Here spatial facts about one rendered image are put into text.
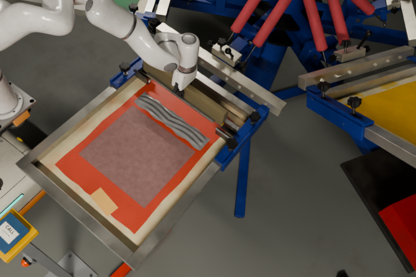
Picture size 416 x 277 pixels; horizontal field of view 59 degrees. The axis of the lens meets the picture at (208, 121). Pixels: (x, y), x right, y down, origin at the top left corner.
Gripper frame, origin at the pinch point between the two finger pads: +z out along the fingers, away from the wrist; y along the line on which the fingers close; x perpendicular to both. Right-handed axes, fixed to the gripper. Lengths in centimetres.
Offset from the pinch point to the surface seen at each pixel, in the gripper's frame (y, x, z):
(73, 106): -2, -95, 109
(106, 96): 18.1, -25.9, 10.1
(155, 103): 5.8, -9.7, 12.6
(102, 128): 28.7, -17.7, 13.6
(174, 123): 8.2, 2.6, 12.5
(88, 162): 42.5, -11.1, 13.7
